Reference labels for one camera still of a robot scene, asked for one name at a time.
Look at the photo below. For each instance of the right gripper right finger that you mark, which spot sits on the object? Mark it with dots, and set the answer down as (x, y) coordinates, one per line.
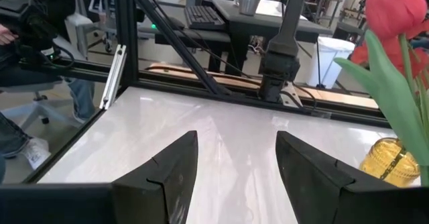
(311, 183)

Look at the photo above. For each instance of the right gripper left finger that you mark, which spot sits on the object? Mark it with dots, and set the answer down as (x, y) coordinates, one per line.
(174, 170)

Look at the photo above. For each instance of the red artificial flower bunch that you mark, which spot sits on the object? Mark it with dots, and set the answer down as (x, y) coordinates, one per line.
(360, 54)

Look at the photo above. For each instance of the red artificial tulip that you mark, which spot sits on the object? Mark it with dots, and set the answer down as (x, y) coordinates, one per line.
(392, 9)

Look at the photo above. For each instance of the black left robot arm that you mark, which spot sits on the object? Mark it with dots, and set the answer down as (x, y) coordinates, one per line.
(285, 33)

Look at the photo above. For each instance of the yellow glass vase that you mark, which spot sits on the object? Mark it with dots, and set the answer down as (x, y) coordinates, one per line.
(375, 163)

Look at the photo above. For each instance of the silver aluminium extrusion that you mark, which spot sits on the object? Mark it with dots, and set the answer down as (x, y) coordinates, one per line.
(114, 76)

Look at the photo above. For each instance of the person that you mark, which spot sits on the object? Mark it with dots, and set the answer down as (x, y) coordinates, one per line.
(80, 96)

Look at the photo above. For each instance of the white waste bin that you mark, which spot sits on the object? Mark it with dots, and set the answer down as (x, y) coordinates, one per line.
(330, 61)

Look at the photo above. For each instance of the white sneaker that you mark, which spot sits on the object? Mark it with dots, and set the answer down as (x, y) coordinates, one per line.
(37, 152)

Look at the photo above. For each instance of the black computer mouse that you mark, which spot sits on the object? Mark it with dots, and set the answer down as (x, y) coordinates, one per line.
(176, 23)

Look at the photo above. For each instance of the grey office chair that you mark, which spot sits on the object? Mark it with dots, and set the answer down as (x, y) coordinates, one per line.
(37, 110)

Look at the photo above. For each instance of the black keyboard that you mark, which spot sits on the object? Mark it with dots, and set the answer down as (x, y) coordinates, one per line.
(202, 16)

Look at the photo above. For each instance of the grey desk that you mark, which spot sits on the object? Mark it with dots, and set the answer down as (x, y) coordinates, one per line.
(254, 24)

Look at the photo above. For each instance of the white office chair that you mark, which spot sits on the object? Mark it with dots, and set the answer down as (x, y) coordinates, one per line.
(78, 21)

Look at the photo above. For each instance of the white paper sheet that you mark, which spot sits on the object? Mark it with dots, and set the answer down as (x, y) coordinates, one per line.
(268, 7)

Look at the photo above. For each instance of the metal cup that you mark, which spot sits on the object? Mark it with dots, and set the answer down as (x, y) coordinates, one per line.
(249, 4)

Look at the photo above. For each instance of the black teleoperation device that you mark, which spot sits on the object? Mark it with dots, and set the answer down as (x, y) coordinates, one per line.
(37, 33)

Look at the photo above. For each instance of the person's hand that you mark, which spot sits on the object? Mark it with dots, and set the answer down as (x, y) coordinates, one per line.
(6, 34)

